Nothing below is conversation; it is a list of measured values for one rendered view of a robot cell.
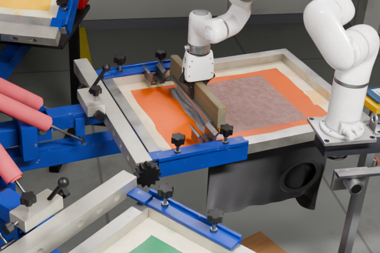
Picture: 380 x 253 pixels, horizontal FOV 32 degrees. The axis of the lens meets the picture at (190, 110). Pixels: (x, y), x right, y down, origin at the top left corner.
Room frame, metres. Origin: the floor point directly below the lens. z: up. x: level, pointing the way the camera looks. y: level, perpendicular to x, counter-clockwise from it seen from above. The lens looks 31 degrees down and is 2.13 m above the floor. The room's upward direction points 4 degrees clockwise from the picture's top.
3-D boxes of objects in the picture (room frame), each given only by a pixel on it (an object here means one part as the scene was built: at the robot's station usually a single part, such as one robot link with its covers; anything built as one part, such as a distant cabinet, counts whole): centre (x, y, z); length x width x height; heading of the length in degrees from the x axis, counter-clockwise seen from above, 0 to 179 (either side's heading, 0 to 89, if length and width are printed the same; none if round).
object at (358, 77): (1.62, -0.43, 1.37); 0.13 x 0.10 x 0.16; 141
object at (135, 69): (2.19, 0.19, 0.98); 0.30 x 0.05 x 0.07; 115
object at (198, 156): (1.68, -0.04, 0.98); 0.30 x 0.05 x 0.07; 115
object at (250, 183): (1.90, -0.27, 0.77); 0.46 x 0.09 x 0.36; 115
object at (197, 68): (1.98, -0.02, 1.14); 0.10 x 0.08 x 0.11; 115
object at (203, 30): (1.94, -0.04, 1.27); 0.15 x 0.10 x 0.11; 51
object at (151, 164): (1.52, 0.11, 1.02); 0.07 x 0.06 x 0.07; 115
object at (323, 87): (2.04, -0.14, 0.97); 0.79 x 0.58 x 0.04; 115
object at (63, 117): (1.80, 0.37, 1.02); 0.17 x 0.06 x 0.05; 115
